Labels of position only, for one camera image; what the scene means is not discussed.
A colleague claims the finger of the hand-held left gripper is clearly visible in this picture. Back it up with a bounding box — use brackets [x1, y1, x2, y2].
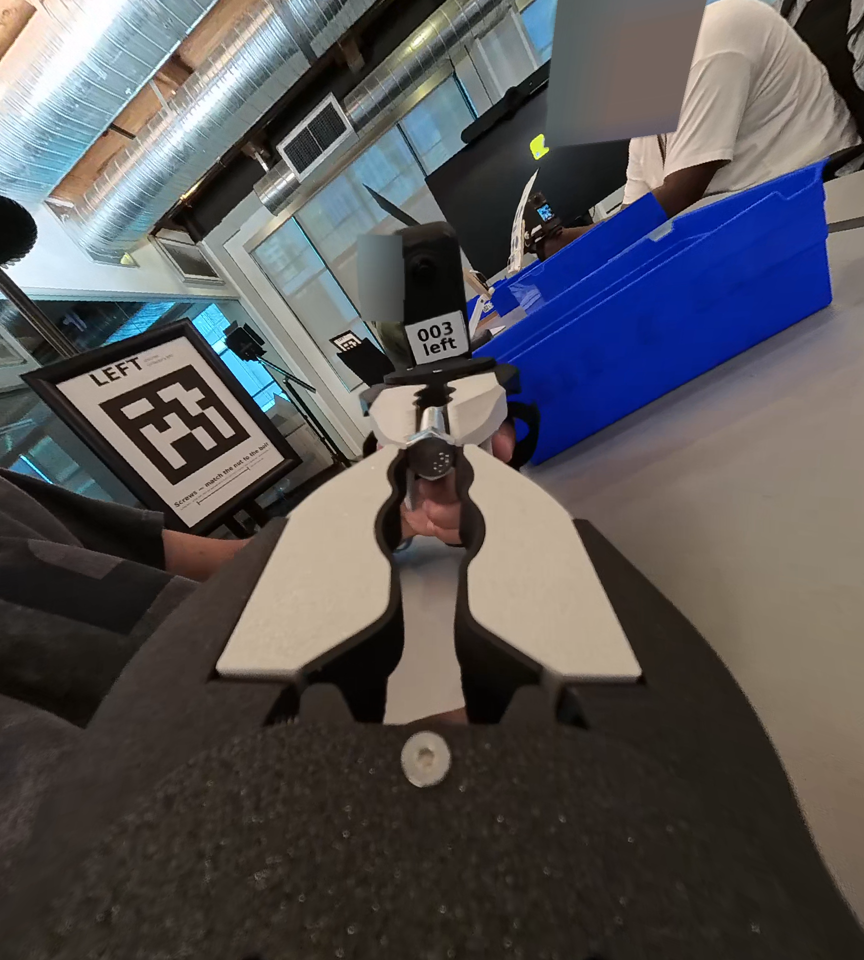
[366, 382, 422, 451]
[443, 373, 510, 456]

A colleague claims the blue plastic bin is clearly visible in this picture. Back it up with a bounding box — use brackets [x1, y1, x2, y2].
[473, 159, 832, 468]
[510, 193, 669, 297]

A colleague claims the black video bar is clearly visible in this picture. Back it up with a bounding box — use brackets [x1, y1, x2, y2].
[460, 78, 553, 145]

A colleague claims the white air vent grille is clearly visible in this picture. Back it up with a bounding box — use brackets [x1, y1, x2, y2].
[276, 93, 354, 181]

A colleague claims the short thick steel bolt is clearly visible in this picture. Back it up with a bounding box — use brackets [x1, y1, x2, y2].
[404, 405, 456, 483]

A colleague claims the framed marker sign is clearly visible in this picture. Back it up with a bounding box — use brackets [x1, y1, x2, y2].
[21, 318, 302, 535]

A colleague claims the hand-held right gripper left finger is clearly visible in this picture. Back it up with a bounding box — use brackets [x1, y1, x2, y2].
[216, 444, 408, 727]

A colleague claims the black display screen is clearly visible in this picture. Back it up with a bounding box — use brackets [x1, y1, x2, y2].
[424, 97, 628, 282]

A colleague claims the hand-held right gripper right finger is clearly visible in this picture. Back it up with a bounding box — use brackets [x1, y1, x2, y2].
[453, 442, 643, 727]

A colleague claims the person's left hand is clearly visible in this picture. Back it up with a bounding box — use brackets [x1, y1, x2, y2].
[400, 477, 472, 547]

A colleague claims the white sheet with yellow mark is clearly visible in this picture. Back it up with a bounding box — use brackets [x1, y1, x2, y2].
[508, 133, 551, 277]

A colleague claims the document stand with black board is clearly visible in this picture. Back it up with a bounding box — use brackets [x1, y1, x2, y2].
[363, 182, 495, 301]

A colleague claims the large silver air duct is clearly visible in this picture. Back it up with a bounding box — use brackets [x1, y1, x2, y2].
[0, 0, 219, 196]

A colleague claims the small marker sign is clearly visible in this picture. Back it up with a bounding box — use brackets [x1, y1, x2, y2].
[329, 328, 392, 384]

